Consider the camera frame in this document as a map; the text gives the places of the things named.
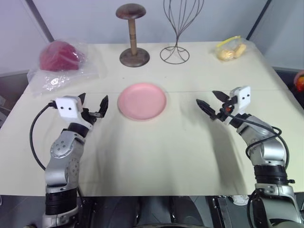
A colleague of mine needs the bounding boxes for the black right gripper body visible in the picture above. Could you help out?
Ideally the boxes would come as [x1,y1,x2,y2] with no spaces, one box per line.
[210,95,238,122]

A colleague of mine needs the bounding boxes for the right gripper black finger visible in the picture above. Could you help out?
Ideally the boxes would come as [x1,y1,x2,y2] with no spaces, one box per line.
[196,98,219,119]
[212,90,229,103]

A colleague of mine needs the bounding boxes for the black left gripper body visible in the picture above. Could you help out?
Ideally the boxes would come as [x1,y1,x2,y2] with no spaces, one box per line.
[81,107,106,125]

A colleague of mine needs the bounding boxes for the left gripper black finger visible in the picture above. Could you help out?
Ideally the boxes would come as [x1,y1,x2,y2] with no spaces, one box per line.
[98,95,110,115]
[77,93,87,108]

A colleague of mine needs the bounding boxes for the red-orange apple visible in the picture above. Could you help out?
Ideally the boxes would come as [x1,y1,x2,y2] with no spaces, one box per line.
[295,76,304,92]

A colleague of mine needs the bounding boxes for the pink round plate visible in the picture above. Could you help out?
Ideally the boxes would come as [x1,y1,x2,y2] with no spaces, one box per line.
[117,82,168,122]

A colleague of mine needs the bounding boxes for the person's bare hand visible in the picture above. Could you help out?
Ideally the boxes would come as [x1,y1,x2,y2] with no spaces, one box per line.
[294,69,304,85]

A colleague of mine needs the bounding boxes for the large clear plastic bag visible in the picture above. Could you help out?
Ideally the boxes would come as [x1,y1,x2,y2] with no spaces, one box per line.
[26,38,101,98]

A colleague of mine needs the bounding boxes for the dark red knitted hat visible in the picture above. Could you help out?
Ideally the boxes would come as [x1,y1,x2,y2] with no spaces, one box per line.
[39,40,82,72]

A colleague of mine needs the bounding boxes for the small clear zip bag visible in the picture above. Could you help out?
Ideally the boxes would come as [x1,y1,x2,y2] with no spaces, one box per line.
[211,35,254,63]

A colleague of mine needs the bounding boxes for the cream tablecloth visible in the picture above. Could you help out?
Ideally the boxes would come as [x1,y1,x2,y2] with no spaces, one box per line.
[0,41,304,197]

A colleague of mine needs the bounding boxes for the brown wooden hat stand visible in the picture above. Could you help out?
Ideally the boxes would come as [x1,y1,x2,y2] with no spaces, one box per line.
[115,3,151,67]

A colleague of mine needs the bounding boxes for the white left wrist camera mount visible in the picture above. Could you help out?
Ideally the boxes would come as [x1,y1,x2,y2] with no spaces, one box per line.
[55,95,94,131]

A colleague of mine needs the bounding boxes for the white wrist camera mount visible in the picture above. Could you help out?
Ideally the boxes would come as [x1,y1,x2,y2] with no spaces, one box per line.
[55,95,94,131]
[228,85,252,125]

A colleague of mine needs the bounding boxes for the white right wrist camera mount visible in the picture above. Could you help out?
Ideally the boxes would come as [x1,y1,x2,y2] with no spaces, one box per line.
[228,85,252,125]

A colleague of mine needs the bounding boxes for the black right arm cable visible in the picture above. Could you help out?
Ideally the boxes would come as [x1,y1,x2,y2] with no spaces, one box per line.
[225,111,290,181]

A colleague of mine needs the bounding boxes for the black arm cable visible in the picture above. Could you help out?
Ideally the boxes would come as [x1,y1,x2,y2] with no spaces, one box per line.
[225,111,290,181]
[29,101,57,171]

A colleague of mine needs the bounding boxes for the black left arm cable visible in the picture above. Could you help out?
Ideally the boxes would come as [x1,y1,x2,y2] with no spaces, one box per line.
[29,101,57,171]

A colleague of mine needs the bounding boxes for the dark wire hat stand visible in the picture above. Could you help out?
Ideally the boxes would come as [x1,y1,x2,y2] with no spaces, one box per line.
[159,0,205,64]

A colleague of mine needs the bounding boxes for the dark slanted frame pole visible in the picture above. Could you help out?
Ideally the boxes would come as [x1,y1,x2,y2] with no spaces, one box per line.
[245,0,273,41]

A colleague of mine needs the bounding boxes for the grey slanted frame pole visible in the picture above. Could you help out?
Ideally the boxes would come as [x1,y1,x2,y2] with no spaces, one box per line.
[23,0,55,43]

